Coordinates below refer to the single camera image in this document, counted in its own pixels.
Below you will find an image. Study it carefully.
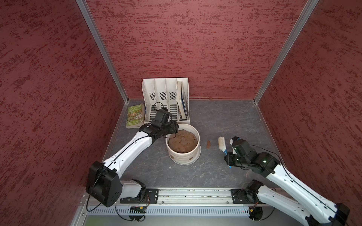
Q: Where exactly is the white ceramic pot with mud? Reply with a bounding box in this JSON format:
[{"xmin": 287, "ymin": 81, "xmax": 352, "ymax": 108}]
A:
[{"xmin": 166, "ymin": 123, "xmax": 201, "ymax": 165}]

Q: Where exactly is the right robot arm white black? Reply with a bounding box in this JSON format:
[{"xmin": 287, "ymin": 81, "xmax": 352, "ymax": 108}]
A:
[{"xmin": 218, "ymin": 137, "xmax": 350, "ymax": 226}]

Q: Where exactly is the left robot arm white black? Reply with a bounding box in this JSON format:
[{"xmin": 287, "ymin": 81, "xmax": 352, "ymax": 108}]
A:
[{"xmin": 85, "ymin": 108, "xmax": 179, "ymax": 207}]

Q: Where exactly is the white file organizer rack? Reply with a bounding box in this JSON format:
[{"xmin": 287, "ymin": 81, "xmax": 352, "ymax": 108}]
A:
[{"xmin": 142, "ymin": 77, "xmax": 190, "ymax": 124}]

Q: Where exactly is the book in file rack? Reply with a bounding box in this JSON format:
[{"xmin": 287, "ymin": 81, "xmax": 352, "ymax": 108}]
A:
[{"xmin": 176, "ymin": 81, "xmax": 188, "ymax": 120}]

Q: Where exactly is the green paperback book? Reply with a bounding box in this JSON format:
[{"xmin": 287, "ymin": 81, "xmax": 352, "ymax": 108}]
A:
[{"xmin": 126, "ymin": 103, "xmax": 145, "ymax": 129}]

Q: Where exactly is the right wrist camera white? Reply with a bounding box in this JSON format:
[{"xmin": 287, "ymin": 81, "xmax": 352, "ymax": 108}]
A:
[{"xmin": 230, "ymin": 136, "xmax": 240, "ymax": 145}]

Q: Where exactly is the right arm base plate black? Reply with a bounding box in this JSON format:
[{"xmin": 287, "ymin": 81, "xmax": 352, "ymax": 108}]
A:
[{"xmin": 230, "ymin": 189, "xmax": 263, "ymax": 205}]

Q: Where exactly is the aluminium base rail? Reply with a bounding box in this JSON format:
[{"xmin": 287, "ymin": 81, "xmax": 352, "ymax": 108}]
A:
[{"xmin": 81, "ymin": 187, "xmax": 310, "ymax": 207}]

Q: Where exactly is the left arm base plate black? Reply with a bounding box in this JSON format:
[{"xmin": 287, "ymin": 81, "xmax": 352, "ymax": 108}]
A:
[{"xmin": 120, "ymin": 188, "xmax": 159, "ymax": 204}]

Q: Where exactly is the left corner aluminium post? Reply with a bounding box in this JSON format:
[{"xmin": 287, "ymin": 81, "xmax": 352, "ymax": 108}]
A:
[{"xmin": 76, "ymin": 0, "xmax": 129, "ymax": 104}]

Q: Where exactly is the corner aluminium post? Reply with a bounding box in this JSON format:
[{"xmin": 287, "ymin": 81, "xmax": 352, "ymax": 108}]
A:
[
  {"xmin": 76, "ymin": 0, "xmax": 129, "ymax": 104},
  {"xmin": 254, "ymin": 0, "xmax": 319, "ymax": 105}
]

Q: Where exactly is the right corner aluminium post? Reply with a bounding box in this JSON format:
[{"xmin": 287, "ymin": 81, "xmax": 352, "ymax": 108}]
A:
[{"xmin": 254, "ymin": 0, "xmax": 319, "ymax": 105}]

